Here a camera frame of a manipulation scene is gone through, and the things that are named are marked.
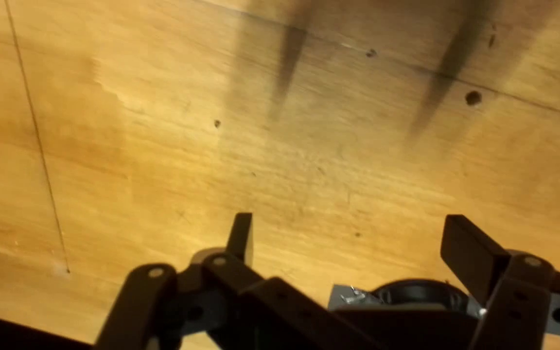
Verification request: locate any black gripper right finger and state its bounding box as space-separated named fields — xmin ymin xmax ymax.
xmin=440 ymin=213 xmax=560 ymax=350

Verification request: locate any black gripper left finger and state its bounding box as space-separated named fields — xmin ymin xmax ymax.
xmin=94 ymin=211 xmax=382 ymax=350

